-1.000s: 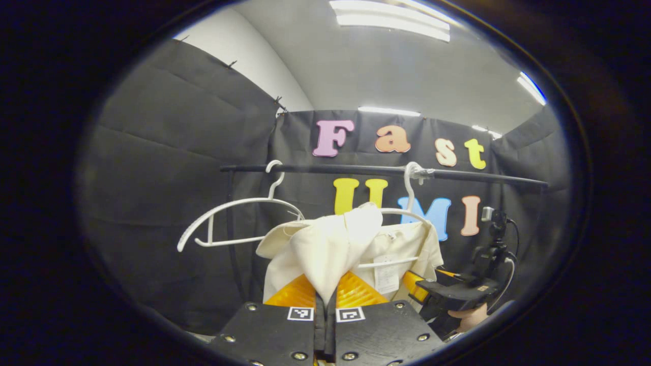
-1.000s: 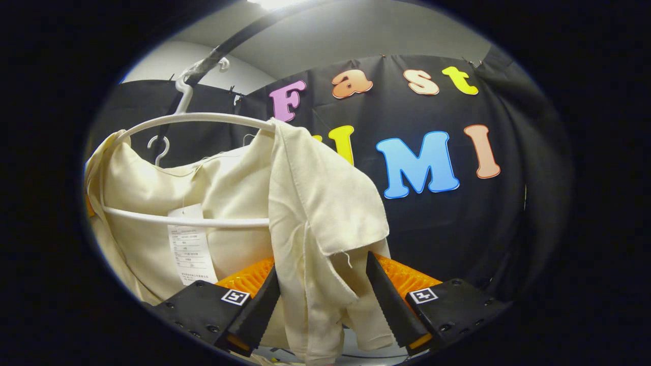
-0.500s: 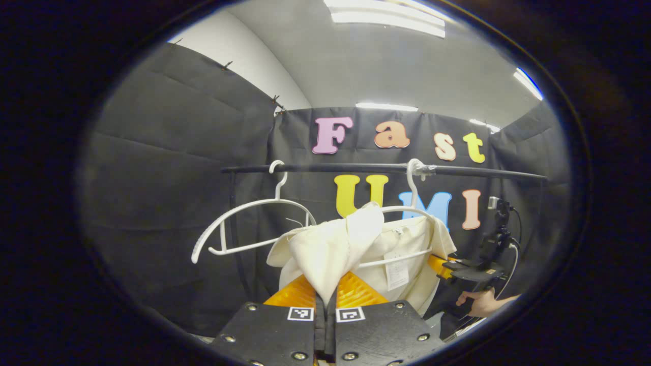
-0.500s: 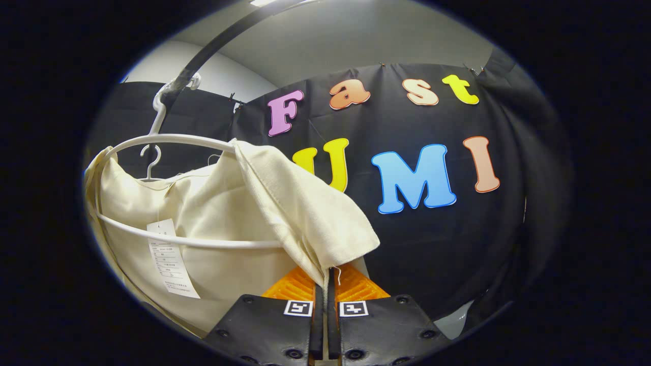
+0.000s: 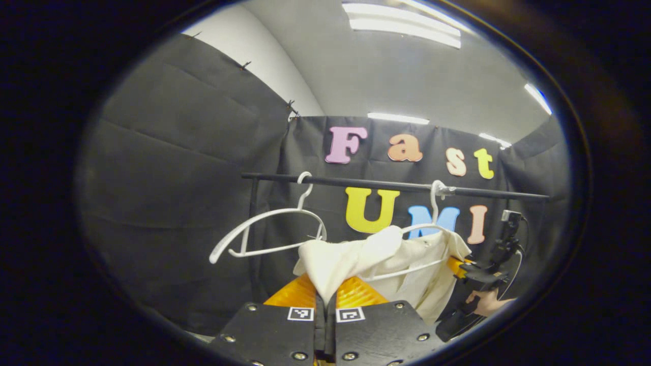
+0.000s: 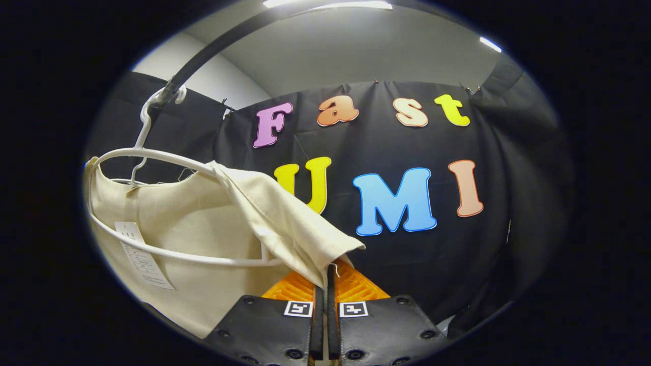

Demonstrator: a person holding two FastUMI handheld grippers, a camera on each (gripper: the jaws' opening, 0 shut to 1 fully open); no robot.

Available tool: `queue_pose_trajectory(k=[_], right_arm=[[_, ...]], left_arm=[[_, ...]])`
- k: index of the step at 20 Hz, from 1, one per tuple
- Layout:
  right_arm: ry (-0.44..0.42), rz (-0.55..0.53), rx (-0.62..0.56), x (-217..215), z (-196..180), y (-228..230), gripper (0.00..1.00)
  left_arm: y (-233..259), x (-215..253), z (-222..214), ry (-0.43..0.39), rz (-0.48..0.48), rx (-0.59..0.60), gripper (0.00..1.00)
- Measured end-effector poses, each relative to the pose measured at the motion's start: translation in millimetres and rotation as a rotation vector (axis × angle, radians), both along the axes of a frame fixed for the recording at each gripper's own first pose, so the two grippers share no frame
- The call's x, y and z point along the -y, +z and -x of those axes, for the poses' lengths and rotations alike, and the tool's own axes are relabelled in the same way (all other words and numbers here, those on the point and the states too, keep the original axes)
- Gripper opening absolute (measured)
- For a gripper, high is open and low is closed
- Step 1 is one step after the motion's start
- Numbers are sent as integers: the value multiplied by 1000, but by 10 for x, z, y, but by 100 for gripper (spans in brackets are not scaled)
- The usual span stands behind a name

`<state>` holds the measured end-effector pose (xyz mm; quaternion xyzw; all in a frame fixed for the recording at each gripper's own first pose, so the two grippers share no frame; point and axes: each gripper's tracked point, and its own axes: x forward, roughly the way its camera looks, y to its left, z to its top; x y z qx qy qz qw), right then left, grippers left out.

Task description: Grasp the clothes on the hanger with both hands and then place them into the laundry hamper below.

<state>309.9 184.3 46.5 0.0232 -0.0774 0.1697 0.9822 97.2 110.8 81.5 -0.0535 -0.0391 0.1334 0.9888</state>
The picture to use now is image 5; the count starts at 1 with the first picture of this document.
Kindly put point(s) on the cream shirt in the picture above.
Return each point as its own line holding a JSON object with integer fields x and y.
{"x": 346, "y": 259}

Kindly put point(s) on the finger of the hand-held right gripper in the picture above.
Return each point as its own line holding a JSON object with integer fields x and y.
{"x": 457, "y": 267}

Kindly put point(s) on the ceiling light panel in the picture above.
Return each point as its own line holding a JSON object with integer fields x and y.
{"x": 538, "y": 98}
{"x": 396, "y": 118}
{"x": 493, "y": 139}
{"x": 402, "y": 25}

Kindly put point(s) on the white plastic hanger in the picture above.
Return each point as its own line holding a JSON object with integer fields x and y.
{"x": 305, "y": 208}
{"x": 434, "y": 211}

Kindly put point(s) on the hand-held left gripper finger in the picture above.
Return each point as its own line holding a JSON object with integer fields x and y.
{"x": 331, "y": 330}
{"x": 320, "y": 330}

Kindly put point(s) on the black backdrop cloth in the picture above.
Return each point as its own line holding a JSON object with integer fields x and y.
{"x": 152, "y": 203}

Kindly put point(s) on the black clothes rack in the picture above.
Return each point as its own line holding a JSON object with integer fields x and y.
{"x": 366, "y": 182}

